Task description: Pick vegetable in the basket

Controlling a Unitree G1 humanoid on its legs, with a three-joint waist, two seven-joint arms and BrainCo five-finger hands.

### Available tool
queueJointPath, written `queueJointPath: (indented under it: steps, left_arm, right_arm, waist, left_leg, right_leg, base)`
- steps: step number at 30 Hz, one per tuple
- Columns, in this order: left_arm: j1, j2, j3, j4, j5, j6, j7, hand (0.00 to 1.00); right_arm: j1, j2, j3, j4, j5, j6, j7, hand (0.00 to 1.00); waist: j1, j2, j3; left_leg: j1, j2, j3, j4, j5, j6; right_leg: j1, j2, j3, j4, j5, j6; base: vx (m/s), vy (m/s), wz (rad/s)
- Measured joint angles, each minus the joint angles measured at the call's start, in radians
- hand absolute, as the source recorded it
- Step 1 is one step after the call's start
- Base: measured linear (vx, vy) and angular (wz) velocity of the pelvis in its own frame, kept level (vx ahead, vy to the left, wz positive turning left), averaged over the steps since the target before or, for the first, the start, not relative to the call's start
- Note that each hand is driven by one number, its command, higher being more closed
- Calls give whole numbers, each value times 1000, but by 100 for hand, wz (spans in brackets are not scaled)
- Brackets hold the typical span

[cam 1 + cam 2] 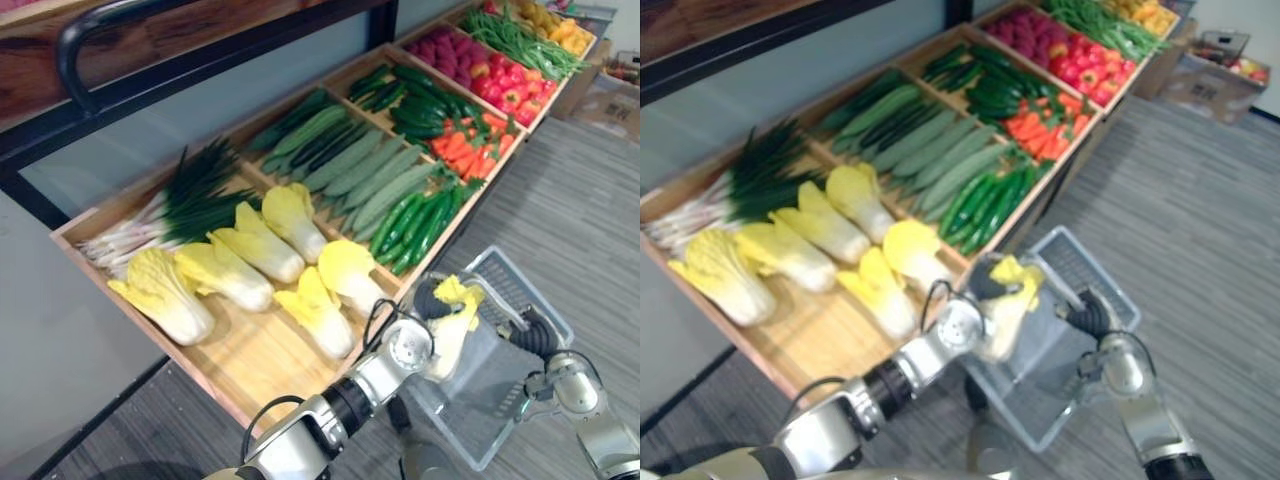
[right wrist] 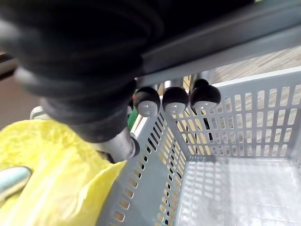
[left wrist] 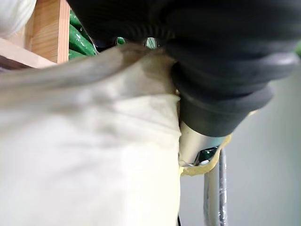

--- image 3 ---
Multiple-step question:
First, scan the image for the grey metal basket handle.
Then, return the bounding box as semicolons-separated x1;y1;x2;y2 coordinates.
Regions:
203;145;228;226

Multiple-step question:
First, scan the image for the wooden produce crate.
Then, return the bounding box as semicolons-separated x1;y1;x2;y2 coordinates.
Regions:
0;0;71;69

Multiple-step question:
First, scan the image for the white plastic-wrapped vegetable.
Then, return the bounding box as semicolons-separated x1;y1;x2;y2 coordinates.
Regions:
0;0;37;40

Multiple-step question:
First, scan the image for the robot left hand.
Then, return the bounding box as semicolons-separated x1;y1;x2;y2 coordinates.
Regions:
67;0;301;167

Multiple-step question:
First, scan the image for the cream cloth-lined basket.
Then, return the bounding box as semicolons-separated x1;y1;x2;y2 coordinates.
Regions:
0;43;233;226

